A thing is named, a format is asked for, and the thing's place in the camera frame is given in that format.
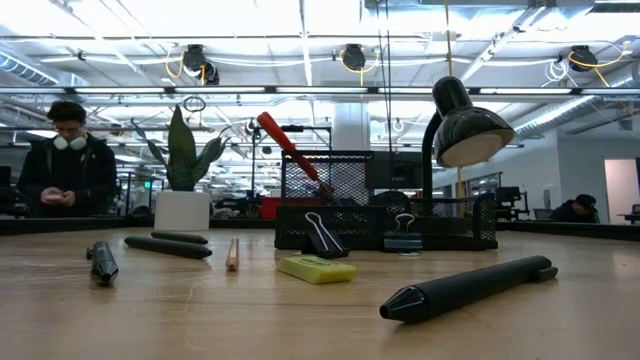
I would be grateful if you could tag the red storage box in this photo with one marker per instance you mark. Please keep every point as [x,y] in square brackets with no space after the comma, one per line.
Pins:
[270,207]

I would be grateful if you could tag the yellow pencil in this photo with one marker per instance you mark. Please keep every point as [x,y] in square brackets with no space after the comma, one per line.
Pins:
[232,255]

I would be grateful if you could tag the black desk lamp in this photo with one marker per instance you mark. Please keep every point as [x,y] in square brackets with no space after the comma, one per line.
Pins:
[465,130]

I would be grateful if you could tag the black monitor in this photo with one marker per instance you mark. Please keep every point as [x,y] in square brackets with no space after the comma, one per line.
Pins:
[400,170]

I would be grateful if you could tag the person's hand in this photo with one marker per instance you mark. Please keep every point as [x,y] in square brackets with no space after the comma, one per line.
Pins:
[50,196]
[68,198]

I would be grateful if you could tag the white headphones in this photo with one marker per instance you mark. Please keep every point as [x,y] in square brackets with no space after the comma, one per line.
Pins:
[61,143]

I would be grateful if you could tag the black binder clip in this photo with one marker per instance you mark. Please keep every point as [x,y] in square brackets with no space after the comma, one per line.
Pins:
[325,246]
[402,241]

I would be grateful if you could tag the person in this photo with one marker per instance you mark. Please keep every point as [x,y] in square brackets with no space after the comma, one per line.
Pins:
[90,175]
[570,212]

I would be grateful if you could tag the black pen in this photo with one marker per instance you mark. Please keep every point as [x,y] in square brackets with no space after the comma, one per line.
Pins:
[103,262]
[179,237]
[470,287]
[167,247]

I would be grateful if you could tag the green plant in white pot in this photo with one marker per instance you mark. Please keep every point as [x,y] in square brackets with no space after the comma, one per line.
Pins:
[182,210]

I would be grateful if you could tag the black mesh desk organizer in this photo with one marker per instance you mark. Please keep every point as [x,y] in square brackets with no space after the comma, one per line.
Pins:
[350,227]

